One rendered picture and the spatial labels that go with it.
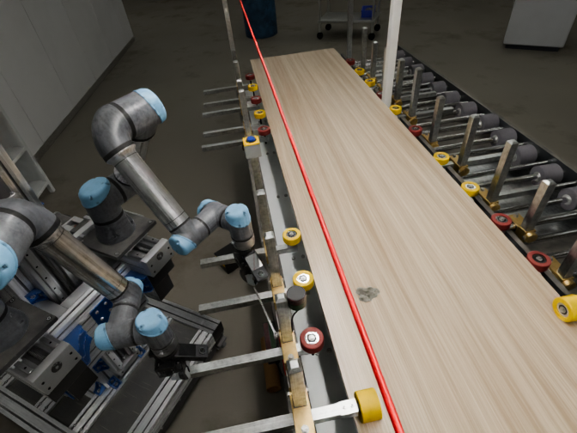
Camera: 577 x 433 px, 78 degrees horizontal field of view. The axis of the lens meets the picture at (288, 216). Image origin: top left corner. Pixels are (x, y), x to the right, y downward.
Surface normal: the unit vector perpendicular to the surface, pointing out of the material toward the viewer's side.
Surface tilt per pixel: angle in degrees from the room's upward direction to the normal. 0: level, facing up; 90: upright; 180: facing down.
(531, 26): 90
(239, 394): 0
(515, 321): 0
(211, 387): 0
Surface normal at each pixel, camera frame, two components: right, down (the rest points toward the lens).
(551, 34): -0.48, 0.61
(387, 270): -0.08, -0.75
